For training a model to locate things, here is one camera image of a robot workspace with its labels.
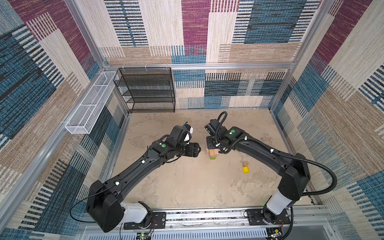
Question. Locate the black wire shelf rack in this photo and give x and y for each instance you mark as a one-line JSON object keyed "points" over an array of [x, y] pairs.
{"points": [[147, 90]]}

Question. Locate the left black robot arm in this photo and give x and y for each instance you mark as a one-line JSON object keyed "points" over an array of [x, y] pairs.
{"points": [[105, 202]]}

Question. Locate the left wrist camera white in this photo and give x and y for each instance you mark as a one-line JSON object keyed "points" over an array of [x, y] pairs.
{"points": [[189, 130]]}

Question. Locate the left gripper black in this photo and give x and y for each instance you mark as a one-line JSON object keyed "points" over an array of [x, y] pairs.
{"points": [[193, 151]]}

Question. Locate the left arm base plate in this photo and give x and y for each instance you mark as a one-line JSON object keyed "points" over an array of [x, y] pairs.
{"points": [[155, 220]]}

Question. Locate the white wire mesh basket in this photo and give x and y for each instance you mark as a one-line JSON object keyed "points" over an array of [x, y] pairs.
{"points": [[87, 113]]}

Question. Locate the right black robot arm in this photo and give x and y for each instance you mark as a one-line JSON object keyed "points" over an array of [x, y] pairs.
{"points": [[295, 173]]}

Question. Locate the aluminium mounting rail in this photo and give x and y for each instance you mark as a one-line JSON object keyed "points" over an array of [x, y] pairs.
{"points": [[306, 223]]}

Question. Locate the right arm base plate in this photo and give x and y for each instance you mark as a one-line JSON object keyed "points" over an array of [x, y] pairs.
{"points": [[262, 217]]}

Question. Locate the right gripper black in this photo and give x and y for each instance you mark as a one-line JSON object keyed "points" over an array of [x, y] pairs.
{"points": [[210, 145]]}

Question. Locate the yellow cylinder block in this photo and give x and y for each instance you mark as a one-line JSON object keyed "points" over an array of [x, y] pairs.
{"points": [[245, 169]]}

